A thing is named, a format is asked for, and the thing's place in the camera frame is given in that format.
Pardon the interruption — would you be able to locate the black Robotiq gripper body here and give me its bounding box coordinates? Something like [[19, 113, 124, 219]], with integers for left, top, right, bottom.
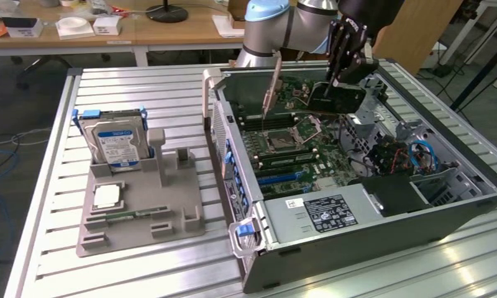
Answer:
[[339, 0, 405, 38]]

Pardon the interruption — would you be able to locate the graphics card with metal bracket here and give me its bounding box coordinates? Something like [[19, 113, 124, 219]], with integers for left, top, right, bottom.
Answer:
[[260, 51, 365, 122]]

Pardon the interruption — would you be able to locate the wooden cabinet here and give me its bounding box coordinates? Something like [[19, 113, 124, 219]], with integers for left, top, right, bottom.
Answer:
[[339, 0, 465, 76]]

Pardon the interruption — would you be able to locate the metal disk bay cage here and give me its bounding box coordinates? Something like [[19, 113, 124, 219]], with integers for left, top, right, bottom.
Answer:
[[339, 76, 401, 158]]

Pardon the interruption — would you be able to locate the metal socket cover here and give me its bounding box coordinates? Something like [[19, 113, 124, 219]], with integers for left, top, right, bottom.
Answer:
[[292, 113, 325, 146]]

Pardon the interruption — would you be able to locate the white paper stack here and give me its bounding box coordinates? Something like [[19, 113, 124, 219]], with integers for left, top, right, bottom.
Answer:
[[212, 14, 248, 38]]

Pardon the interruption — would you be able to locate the CPU socket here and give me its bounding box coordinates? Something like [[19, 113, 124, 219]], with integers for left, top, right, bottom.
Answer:
[[264, 128, 307, 153]]

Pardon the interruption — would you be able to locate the green motherboard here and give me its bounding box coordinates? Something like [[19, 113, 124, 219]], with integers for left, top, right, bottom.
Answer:
[[236, 105, 360, 200]]

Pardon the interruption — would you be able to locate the RAM stick with white label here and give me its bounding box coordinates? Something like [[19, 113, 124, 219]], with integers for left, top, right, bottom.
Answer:
[[257, 153, 316, 166]]

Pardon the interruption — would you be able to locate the blue expansion slot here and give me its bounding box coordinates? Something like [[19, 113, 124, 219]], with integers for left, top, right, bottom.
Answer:
[[256, 172, 300, 186]]

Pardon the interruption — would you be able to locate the black round lamp base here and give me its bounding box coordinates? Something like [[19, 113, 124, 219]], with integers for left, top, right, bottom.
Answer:
[[145, 0, 189, 24]]

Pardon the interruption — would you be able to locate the gray power supply unit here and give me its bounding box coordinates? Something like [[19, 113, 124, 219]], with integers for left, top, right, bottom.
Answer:
[[255, 184, 385, 245]]

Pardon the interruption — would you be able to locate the plain white box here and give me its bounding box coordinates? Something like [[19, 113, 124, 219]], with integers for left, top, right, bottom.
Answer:
[[92, 16, 124, 37]]

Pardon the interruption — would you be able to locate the black open PC case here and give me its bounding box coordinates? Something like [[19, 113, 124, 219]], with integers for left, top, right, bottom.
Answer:
[[201, 60, 497, 294]]

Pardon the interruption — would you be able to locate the blue plastic case latch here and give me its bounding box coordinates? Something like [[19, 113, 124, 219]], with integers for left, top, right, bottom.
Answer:
[[235, 224, 255, 239]]

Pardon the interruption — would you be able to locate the white square bowl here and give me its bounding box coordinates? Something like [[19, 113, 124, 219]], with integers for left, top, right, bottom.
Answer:
[[55, 17, 97, 41]]

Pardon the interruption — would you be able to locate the wooden desk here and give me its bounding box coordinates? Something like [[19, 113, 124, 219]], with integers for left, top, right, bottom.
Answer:
[[0, 0, 363, 58]]

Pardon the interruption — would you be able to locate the gray plastic parts rack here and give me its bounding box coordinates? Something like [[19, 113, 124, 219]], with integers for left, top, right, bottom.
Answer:
[[75, 129, 207, 259]]

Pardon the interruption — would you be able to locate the black chair base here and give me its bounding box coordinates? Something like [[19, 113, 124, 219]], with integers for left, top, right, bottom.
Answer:
[[15, 55, 73, 91]]

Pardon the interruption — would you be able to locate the CPU with silver lid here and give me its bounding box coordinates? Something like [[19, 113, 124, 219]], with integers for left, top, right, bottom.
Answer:
[[91, 185, 124, 210]]

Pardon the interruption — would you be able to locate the green RAM stick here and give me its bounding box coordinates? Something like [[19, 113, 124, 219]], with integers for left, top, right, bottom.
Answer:
[[105, 209, 155, 222]]

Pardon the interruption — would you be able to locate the white box with black top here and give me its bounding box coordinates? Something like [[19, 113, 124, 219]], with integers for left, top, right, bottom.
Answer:
[[1, 17, 45, 38]]

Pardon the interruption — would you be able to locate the blue wire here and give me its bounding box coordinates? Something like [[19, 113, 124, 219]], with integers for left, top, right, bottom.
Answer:
[[408, 139, 441, 175]]

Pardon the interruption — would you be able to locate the red wire bundle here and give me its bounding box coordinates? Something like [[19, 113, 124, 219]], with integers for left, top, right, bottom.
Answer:
[[391, 148, 412, 174]]

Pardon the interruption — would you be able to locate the hard disk with blue bracket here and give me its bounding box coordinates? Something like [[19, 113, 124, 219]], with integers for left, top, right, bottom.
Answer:
[[71, 107, 149, 174]]

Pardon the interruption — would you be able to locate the blue floor cable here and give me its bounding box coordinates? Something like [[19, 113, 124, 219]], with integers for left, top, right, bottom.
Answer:
[[0, 139, 24, 265]]

